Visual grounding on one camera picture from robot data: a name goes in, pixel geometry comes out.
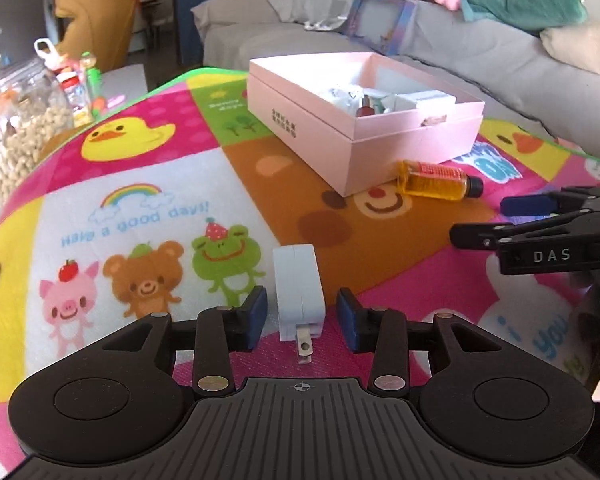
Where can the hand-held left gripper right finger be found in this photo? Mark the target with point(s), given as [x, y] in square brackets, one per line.
[347, 320]

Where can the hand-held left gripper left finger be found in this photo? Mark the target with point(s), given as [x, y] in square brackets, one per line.
[254, 317]

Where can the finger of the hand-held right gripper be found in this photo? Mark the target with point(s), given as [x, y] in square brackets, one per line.
[480, 236]
[527, 205]

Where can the white power adapter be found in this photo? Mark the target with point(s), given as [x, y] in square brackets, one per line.
[297, 290]

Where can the amber liquid bottle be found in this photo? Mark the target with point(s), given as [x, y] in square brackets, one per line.
[430, 182]

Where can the small red cosmetic tube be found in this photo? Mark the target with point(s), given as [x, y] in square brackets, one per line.
[365, 107]

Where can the pink cardboard box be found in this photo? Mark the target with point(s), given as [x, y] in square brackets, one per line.
[320, 145]

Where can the grey sofa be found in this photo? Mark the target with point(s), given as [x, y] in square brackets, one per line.
[480, 60]

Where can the beige cushion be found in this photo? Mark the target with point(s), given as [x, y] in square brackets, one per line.
[580, 50]

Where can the colourful cartoon play mat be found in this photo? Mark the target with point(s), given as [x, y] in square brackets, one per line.
[155, 160]

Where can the green and pink plush toy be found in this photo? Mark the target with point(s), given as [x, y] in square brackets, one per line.
[525, 7]

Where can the purple picture box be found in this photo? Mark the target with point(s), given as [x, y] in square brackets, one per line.
[380, 20]

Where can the white crumpled cloth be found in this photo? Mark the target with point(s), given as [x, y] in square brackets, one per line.
[325, 24]

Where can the small orange ball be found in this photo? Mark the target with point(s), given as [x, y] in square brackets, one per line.
[97, 105]

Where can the small grey table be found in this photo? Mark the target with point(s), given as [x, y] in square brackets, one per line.
[125, 85]

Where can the small red-lidded jar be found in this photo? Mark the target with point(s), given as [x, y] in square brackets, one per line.
[77, 102]

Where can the green toy bottle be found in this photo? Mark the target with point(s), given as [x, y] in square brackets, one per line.
[94, 85]

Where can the glass jar of peanuts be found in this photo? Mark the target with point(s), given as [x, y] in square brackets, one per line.
[20, 135]

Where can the dark dining chair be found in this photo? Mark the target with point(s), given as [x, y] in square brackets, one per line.
[155, 25]

